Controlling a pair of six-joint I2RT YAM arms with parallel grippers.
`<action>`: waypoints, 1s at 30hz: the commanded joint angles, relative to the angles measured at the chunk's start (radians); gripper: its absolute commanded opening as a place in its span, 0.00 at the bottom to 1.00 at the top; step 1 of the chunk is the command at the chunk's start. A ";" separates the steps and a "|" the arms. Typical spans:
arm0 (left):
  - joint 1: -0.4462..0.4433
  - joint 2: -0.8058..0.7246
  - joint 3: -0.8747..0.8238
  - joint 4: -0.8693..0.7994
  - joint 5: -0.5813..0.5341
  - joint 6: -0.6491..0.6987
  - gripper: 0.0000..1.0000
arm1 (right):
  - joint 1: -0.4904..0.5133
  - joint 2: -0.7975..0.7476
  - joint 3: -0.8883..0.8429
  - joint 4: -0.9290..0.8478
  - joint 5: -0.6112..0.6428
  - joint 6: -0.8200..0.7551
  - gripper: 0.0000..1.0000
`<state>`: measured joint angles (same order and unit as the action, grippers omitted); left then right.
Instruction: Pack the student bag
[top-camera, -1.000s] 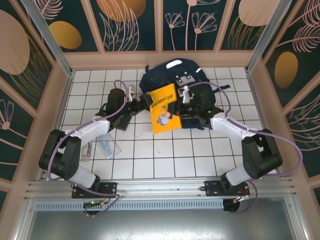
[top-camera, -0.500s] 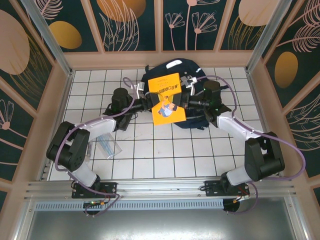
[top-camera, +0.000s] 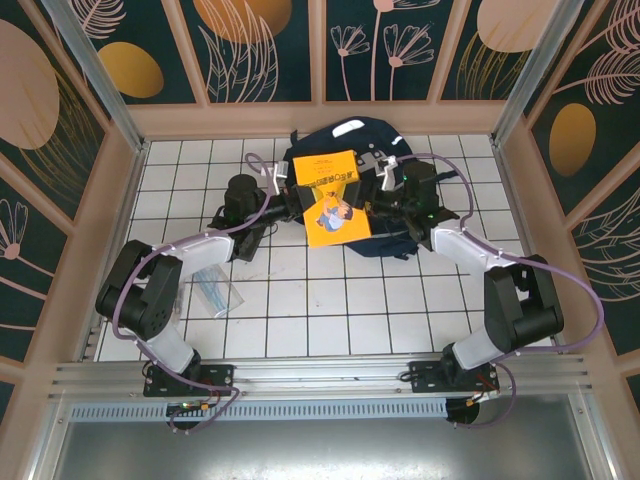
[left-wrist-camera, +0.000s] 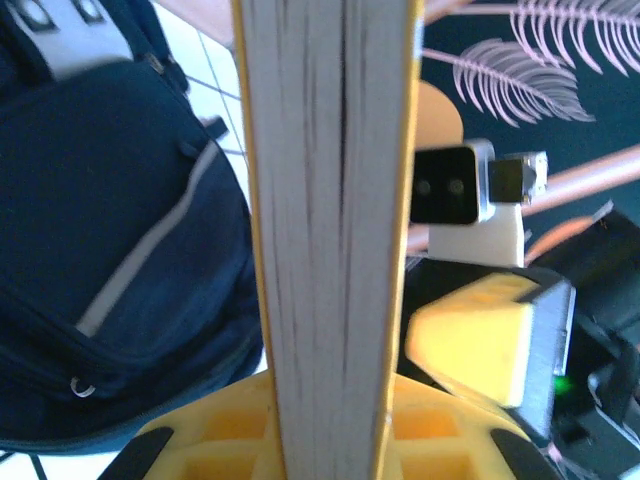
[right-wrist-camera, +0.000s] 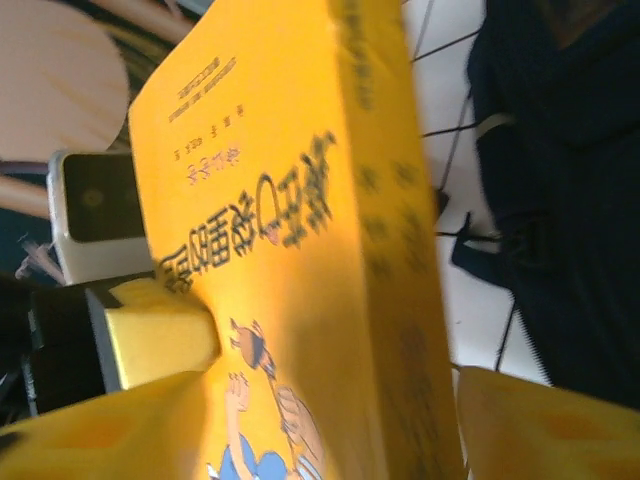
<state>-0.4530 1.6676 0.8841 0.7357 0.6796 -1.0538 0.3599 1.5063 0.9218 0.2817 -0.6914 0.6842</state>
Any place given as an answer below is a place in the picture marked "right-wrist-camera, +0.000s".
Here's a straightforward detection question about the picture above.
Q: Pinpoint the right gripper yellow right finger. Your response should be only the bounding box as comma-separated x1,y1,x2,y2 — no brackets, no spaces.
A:
456,366,640,480

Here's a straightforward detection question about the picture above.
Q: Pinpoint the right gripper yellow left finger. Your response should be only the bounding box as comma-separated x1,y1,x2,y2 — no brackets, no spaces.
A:
0,370,214,480

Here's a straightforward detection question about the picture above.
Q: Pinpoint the yellow paperback book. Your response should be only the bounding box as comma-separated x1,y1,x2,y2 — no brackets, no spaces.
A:
127,0,464,480

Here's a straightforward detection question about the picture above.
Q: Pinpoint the navy blue student backpack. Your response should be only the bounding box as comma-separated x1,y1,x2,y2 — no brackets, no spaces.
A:
434,0,640,414

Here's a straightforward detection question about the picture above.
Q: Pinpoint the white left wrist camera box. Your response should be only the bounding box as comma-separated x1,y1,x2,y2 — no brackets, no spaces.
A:
45,148,154,287

